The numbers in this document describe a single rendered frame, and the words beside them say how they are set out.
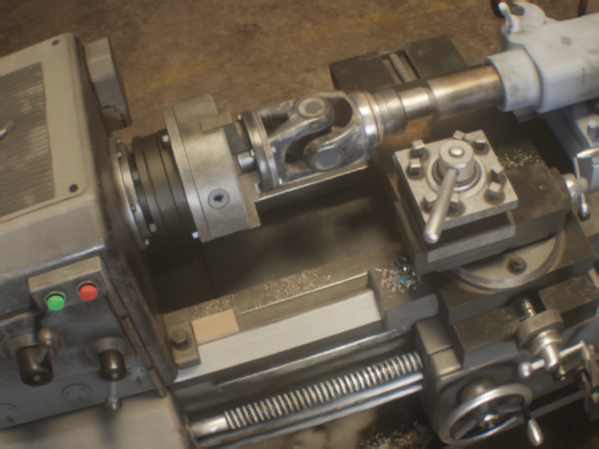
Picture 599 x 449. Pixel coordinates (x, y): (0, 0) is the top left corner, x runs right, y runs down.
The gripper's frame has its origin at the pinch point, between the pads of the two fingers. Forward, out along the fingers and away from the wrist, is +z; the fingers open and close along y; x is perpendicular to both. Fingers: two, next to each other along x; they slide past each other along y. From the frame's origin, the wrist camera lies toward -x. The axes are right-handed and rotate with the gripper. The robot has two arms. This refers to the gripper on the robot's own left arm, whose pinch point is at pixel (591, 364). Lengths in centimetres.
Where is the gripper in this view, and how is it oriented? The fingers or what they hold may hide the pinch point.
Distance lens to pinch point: 168.6
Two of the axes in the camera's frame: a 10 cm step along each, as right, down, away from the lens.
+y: -1.2, -6.0, -7.9
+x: -9.5, 3.0, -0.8
